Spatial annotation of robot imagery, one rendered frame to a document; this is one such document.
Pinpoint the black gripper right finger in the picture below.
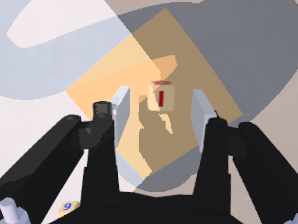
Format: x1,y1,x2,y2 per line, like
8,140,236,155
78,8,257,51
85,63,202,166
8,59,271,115
185,89,298,224

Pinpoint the peach flat mat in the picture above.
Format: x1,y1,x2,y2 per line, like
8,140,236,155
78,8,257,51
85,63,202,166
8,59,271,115
66,8,242,179

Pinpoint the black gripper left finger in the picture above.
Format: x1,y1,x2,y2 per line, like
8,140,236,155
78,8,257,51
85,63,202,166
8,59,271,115
0,86,130,224

